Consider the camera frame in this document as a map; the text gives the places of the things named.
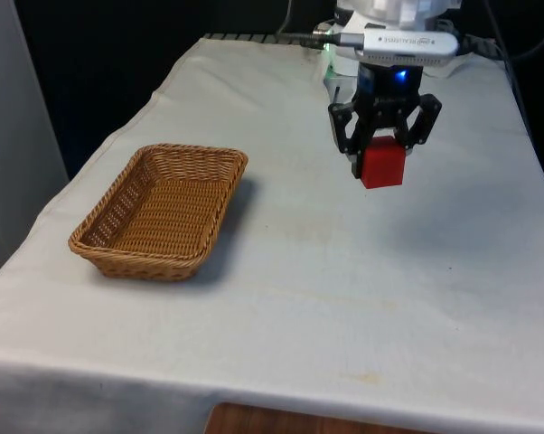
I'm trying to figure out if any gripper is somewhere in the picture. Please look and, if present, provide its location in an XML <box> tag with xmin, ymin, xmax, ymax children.
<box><xmin>328</xmin><ymin>61</ymin><xmax>444</xmax><ymax>180</ymax></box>

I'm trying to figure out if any red cube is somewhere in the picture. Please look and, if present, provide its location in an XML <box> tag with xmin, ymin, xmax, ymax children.
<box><xmin>361</xmin><ymin>137</ymin><xmax>408</xmax><ymax>189</ymax></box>

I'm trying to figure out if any wicker basket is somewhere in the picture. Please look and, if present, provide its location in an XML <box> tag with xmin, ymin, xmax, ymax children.
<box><xmin>67</xmin><ymin>143</ymin><xmax>249</xmax><ymax>282</ymax></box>

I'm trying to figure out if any pale grey locker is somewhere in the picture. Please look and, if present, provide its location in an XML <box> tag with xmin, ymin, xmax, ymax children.
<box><xmin>0</xmin><ymin>0</ymin><xmax>70</xmax><ymax>286</ymax></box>

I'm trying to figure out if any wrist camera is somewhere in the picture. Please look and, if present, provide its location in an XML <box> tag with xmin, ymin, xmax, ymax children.
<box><xmin>361</xmin><ymin>27</ymin><xmax>459</xmax><ymax>63</ymax></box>

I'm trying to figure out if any black cable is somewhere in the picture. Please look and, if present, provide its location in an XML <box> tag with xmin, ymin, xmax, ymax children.
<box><xmin>483</xmin><ymin>0</ymin><xmax>536</xmax><ymax>139</ymax></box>
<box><xmin>456</xmin><ymin>32</ymin><xmax>509</xmax><ymax>63</ymax></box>
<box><xmin>275</xmin><ymin>0</ymin><xmax>366</xmax><ymax>49</ymax></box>

